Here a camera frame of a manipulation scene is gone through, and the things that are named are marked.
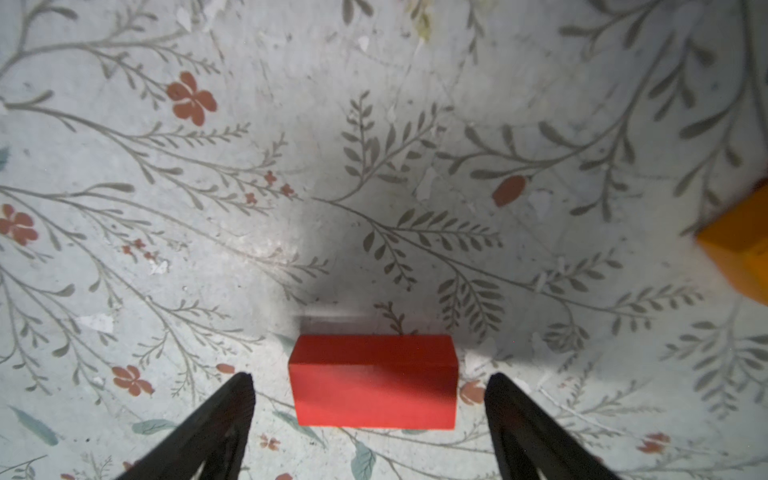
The orange block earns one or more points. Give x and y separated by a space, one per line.
736 242

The red block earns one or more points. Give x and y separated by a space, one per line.
405 382

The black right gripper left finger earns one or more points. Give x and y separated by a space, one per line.
210 443

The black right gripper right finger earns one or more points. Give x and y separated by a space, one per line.
529 444

